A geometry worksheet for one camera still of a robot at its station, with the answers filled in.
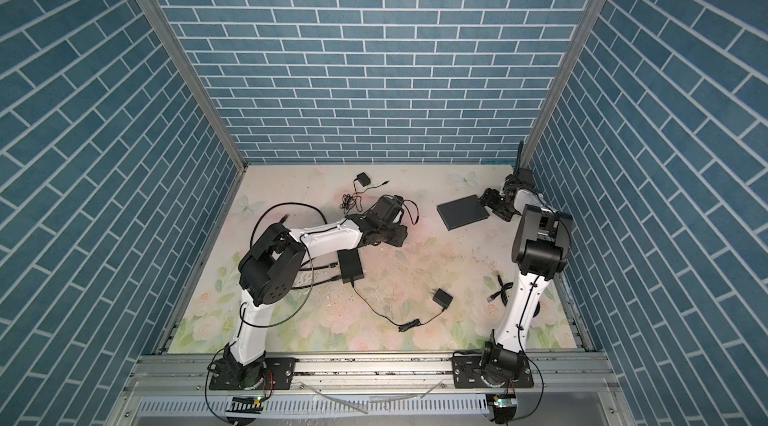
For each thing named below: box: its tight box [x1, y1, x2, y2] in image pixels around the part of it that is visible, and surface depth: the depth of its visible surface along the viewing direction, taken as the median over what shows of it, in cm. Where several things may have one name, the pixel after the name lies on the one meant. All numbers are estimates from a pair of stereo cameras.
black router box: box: [436, 194, 490, 231], surface depth 110 cm
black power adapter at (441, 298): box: [431, 288, 453, 310], surface depth 86 cm
